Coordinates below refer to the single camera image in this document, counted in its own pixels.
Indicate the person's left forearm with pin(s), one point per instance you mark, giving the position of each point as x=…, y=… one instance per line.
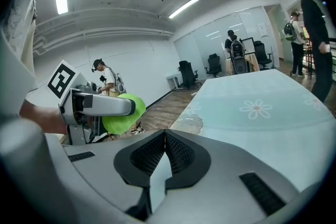
x=42, y=118

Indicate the black backpack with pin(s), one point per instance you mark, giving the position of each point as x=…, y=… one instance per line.
x=238, y=56

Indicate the white paper sheet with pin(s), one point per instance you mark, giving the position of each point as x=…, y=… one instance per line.
x=262, y=29

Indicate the black railing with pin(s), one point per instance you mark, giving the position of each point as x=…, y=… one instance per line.
x=332, y=44

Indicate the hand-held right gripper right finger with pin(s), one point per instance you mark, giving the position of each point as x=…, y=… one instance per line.
x=223, y=178

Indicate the person's cream printed shirt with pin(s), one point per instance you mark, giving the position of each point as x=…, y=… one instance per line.
x=15, y=21

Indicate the grey backpack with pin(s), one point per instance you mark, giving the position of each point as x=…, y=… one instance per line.
x=120, y=84

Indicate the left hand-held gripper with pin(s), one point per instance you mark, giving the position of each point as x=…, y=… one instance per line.
x=65, y=81

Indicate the small white desk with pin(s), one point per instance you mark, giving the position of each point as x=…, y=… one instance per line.
x=174, y=78

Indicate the green ball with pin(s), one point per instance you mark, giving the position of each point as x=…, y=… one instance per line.
x=123, y=123

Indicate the clear plate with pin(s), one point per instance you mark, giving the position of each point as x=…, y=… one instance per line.
x=190, y=123

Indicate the black office chair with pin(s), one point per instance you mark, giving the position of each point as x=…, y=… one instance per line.
x=261, y=53
x=187, y=74
x=214, y=64

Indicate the white ceiling pipes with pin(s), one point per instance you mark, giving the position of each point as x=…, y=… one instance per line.
x=105, y=32

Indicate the green backpack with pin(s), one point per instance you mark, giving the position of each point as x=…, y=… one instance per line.
x=289, y=31

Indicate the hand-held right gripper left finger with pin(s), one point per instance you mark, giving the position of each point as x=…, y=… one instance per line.
x=105, y=162

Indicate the light blue flowered tablecloth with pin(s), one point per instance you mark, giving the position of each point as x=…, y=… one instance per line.
x=249, y=91

